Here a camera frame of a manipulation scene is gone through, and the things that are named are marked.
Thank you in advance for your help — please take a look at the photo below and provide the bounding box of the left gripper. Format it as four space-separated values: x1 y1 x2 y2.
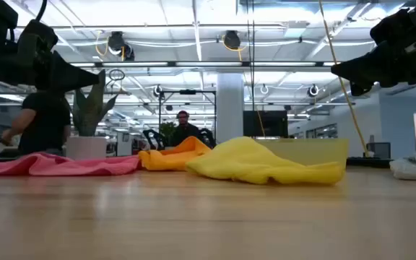
11 34 100 92

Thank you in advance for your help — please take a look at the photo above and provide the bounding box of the yellow microfiber towel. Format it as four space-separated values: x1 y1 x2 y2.
185 136 345 186

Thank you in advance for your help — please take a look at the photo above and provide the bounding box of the pink microfiber towel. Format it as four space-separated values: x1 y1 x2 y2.
0 151 142 177

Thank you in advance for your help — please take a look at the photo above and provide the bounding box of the orange microfiber towel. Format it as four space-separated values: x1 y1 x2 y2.
138 136 212 171

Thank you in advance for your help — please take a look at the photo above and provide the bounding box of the person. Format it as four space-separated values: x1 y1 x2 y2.
1 90 72 157
171 110 202 147

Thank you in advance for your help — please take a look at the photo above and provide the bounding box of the small dark grey monitor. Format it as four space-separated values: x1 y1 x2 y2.
365 142 392 160

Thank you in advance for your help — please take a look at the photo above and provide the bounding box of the snake plant in white pot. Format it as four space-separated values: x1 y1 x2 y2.
66 69 118 161

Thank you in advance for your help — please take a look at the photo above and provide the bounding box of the yellow translucent plastic bin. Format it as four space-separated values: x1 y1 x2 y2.
254 138 350 170

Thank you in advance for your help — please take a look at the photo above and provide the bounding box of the black monitor screen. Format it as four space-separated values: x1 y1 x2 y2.
243 110 289 138

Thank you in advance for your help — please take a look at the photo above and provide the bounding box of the black office chair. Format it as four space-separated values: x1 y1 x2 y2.
142 129 166 151
199 128 217 149

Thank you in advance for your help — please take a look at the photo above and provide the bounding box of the green background plant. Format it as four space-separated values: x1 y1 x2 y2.
160 121 177 147

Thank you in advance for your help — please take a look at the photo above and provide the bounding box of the white building column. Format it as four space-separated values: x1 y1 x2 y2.
216 73 244 144

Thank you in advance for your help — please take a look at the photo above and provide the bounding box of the yellow hanging cable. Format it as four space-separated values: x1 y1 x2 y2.
318 0 371 158

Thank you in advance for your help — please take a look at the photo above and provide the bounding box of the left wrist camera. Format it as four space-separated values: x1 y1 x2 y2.
17 19 59 55

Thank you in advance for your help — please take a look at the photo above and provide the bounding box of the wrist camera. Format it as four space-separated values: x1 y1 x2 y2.
17 19 59 55
369 7 416 46

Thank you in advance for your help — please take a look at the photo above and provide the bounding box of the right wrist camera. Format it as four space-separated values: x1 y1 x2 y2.
369 7 416 46

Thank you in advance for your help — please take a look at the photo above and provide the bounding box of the black aluminium table frame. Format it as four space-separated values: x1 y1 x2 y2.
347 157 393 168

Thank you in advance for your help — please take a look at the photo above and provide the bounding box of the black hanging cable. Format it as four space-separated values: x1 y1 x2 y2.
246 0 256 138

